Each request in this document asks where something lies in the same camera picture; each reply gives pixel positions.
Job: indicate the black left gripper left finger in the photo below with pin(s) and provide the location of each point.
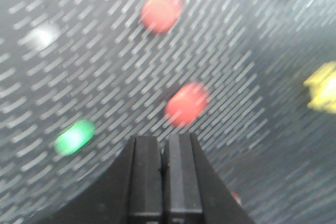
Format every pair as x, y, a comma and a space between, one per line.
129, 191

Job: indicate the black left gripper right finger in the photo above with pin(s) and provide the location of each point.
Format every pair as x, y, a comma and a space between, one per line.
192, 190

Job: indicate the green push button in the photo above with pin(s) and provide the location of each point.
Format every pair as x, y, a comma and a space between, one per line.
75, 137

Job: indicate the lower red push button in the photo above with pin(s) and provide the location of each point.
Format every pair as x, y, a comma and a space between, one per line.
187, 104

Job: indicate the red push button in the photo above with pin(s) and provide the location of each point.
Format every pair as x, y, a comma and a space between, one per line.
187, 104
159, 16

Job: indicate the white push button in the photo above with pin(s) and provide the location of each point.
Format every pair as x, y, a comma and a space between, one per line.
41, 37

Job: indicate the upper red push button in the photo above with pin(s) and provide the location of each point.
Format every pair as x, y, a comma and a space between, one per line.
159, 16

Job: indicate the black perforated pegboard panel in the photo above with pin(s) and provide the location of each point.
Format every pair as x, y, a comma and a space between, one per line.
252, 56

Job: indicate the white red rocker switch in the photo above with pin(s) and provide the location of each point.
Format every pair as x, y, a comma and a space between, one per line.
236, 197

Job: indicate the yellow toggle switch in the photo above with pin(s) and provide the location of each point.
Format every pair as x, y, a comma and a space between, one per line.
321, 85

